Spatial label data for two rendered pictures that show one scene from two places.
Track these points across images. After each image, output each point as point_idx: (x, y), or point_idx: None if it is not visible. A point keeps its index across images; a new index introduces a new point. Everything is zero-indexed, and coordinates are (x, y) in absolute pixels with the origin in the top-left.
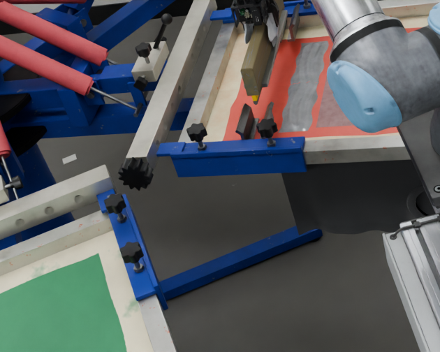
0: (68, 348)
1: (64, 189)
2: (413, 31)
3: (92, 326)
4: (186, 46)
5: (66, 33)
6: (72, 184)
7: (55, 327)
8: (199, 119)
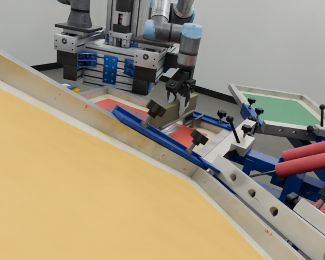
0: (273, 115)
1: (284, 124)
2: (173, 4)
3: (265, 115)
4: (216, 149)
5: (309, 156)
6: (280, 124)
7: (279, 119)
8: (217, 135)
